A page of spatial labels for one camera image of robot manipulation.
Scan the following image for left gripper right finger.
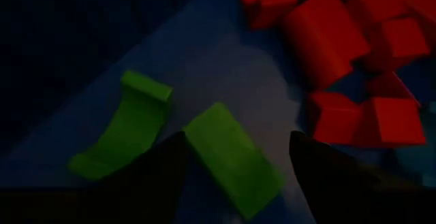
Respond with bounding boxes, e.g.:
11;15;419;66
288;131;436;224

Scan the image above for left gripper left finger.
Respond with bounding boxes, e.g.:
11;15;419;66
0;131;187;224

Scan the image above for green arch block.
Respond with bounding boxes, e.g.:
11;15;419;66
67;69;174;181

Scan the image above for green rectangular block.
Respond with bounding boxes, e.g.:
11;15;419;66
182;101;287;221

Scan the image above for red cube block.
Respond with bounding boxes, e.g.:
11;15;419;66
370;96;427;147
308;91;364;146
380;16;432;65

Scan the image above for blue plastic bin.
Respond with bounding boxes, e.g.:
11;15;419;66
0;0;436;224

